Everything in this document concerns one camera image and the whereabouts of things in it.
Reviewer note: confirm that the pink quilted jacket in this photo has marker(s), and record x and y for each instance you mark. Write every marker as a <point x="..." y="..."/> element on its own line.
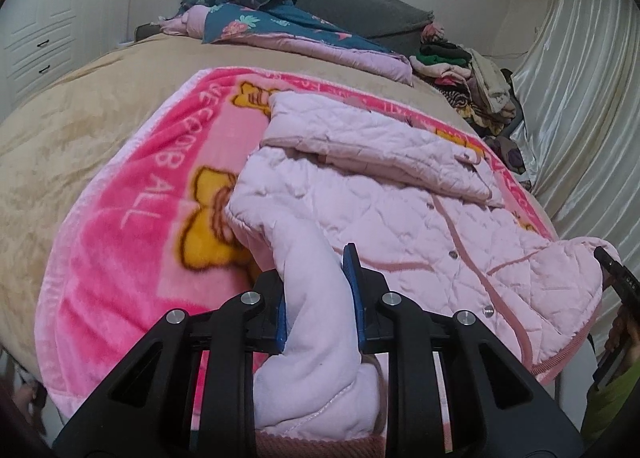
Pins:
<point x="426" y="213"/>

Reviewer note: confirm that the white satin curtain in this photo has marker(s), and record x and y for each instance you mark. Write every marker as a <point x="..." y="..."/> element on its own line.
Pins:
<point x="579" y="88"/>

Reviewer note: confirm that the blue floral pink quilt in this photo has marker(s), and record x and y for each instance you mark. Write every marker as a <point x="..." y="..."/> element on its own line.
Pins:
<point x="281" y="26"/>

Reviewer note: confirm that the white wardrobe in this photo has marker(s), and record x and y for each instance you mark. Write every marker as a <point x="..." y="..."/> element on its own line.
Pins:
<point x="43" y="39"/>

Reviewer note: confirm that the grey headboard cushion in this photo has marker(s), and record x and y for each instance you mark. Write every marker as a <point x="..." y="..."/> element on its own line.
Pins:
<point x="391" y="23"/>

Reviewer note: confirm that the pile of folded clothes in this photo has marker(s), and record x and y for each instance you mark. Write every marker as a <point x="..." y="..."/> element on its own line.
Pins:
<point x="480" y="92"/>

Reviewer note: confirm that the beige bed cover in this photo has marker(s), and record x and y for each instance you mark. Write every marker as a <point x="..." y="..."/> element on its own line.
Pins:
<point x="56" y="142"/>

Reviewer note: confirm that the pink cartoon fleece blanket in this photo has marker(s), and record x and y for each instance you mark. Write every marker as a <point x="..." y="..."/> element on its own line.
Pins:
<point x="147" y="234"/>

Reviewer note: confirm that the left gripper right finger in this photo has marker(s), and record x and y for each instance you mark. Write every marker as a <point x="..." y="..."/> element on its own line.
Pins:
<point x="453" y="390"/>

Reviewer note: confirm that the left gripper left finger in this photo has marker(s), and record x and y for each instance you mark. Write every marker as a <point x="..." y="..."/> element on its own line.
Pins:
<point x="186" y="388"/>

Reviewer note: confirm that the right hand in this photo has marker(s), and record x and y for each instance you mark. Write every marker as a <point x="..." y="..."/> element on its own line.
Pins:
<point x="621" y="329"/>

